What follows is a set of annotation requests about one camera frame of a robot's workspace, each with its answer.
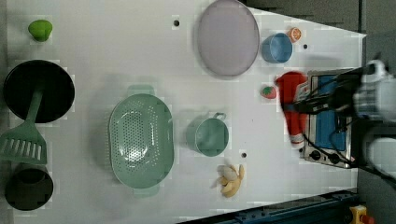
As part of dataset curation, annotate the green slotted spatula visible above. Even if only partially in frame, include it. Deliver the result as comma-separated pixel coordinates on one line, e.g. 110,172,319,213
0,91,47,165

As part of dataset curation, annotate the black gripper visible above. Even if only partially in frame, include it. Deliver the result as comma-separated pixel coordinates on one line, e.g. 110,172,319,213
294,67,365,115

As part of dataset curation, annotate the green measuring cup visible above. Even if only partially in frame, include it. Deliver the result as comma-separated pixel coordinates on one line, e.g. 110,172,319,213
186,112,230,157

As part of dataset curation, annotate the red ketchup bottle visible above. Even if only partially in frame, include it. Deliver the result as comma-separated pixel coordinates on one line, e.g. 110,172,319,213
276,71,309,149

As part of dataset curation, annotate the black cup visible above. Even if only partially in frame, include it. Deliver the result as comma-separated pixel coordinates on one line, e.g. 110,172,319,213
5,163,54,211

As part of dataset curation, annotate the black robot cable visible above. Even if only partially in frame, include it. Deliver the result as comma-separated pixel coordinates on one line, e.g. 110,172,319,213
303,77,396,181

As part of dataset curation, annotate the green perforated strainer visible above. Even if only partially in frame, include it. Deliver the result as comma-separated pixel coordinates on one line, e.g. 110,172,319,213
108,84,175,198

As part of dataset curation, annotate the blue bowl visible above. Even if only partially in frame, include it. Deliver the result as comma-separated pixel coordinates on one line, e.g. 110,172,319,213
262,33,293,63

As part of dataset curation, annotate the yellow red emergency button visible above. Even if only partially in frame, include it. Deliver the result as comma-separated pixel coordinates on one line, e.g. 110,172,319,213
349,205,375,224

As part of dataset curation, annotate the black round bowl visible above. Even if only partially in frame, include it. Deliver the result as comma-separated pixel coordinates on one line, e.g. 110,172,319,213
3,60,76,123

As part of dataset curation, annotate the peeled banana toy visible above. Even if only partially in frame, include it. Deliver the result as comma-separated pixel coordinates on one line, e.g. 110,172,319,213
212,164,245,198

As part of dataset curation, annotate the green pear toy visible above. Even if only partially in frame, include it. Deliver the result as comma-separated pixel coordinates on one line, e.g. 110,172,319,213
28,20,53,42

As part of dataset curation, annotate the lilac round plate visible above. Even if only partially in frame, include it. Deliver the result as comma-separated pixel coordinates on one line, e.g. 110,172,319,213
197,0,260,76

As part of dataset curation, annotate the red strawberry toy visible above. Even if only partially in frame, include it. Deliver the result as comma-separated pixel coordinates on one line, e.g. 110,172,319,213
261,86,276,99

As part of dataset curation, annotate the orange slice toy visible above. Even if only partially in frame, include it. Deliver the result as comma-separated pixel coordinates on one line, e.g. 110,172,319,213
288,27,302,43

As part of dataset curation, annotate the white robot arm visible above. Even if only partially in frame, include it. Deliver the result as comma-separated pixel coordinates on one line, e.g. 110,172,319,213
291,59,395,122

